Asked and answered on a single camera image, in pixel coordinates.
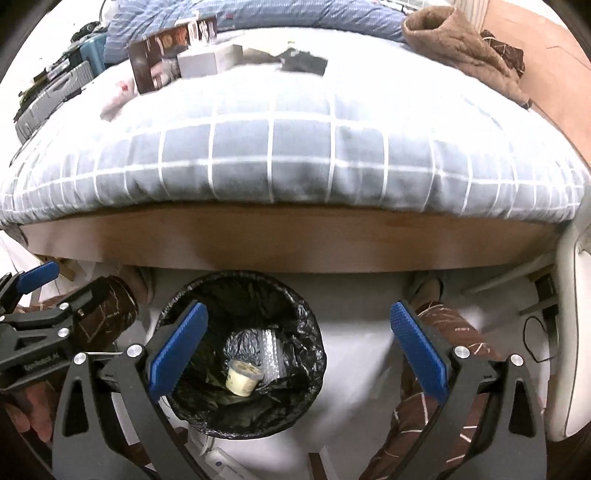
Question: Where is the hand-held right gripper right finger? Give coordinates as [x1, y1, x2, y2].
[390, 301, 548, 480]

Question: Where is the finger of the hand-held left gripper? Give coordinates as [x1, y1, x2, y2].
[0, 277, 112, 341]
[0, 261, 62, 315]

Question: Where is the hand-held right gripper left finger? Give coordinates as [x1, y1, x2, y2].
[52, 302, 213, 480]

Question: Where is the round bin with black bag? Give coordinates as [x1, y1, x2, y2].
[154, 270, 328, 438]

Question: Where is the white earphone box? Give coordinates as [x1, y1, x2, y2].
[178, 45, 243, 78]

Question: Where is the person's left hand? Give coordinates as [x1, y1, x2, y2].
[0, 383, 55, 444]

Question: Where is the person's right leg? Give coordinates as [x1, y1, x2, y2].
[360, 300, 504, 480]

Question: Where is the person's leg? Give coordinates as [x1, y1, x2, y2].
[360, 300, 504, 480]
[41, 276, 139, 358]

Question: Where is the person's left leg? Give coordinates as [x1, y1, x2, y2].
[41, 276, 139, 358]

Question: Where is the clear bubble wrap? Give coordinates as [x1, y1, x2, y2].
[224, 328, 296, 384]

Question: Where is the white power strip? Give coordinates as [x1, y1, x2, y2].
[203, 438, 287, 480]

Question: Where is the grey ribbed suitcase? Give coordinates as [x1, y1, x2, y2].
[14, 60, 93, 139]

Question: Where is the teal plastic stool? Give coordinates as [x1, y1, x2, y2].
[81, 34, 110, 77]

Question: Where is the dark printed box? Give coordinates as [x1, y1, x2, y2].
[128, 16, 218, 93]

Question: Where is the brown fleece garment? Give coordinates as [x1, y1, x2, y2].
[402, 6, 532, 109]

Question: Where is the dark brown patterned cloth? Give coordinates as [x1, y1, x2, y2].
[480, 30, 526, 79]

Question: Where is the black flat item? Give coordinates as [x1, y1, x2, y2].
[272, 46, 328, 75]

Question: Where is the blue striped quilt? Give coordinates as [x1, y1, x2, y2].
[104, 0, 407, 65]

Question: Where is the thin black cable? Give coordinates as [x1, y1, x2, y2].
[523, 314, 560, 366]

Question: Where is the wooden bed frame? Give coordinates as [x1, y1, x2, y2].
[18, 203, 568, 275]

